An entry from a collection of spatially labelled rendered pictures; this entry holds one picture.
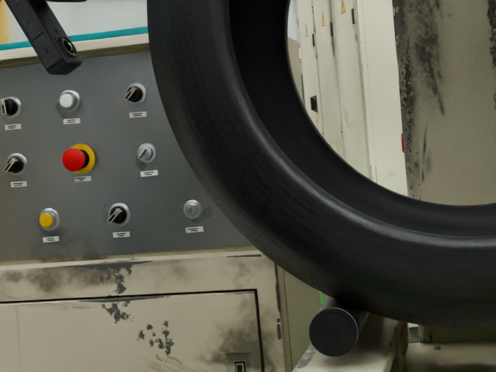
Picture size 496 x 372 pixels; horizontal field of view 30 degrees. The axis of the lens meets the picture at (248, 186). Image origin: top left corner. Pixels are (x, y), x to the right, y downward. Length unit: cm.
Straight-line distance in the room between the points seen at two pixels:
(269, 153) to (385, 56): 379
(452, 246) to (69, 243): 95
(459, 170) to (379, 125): 336
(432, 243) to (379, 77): 379
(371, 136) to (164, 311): 311
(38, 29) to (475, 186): 57
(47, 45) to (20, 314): 73
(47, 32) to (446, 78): 50
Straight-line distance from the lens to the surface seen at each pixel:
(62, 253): 164
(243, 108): 81
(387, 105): 458
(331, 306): 87
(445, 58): 121
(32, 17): 101
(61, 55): 100
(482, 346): 119
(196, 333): 153
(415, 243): 80
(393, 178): 458
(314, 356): 94
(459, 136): 120
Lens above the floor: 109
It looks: 3 degrees down
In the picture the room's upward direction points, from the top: 5 degrees counter-clockwise
